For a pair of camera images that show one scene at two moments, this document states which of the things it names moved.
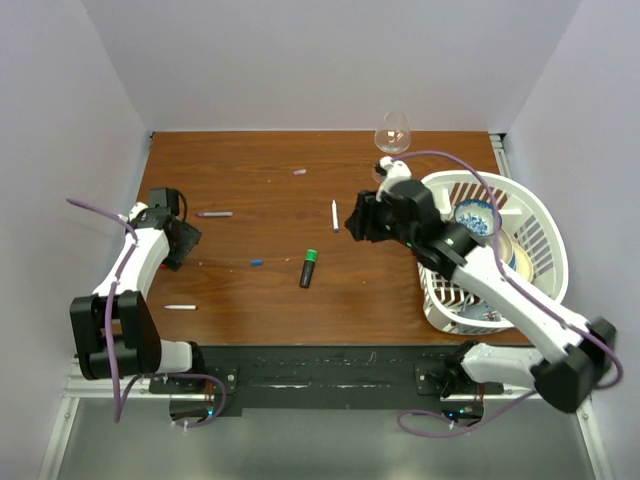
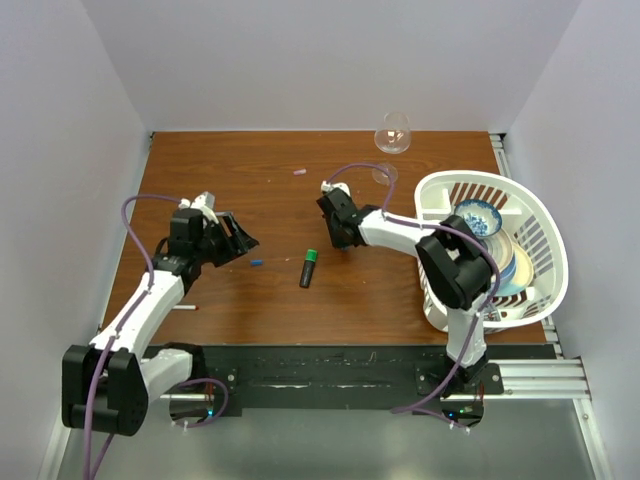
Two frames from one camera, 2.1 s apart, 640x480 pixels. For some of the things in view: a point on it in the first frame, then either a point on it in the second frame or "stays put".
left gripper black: [190, 237] to [241, 244]
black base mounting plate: [311, 379] stays put
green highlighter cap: [311, 255] stays put
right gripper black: [361, 222] to [336, 241]
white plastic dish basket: [526, 216] stays put
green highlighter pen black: [307, 273] stays put
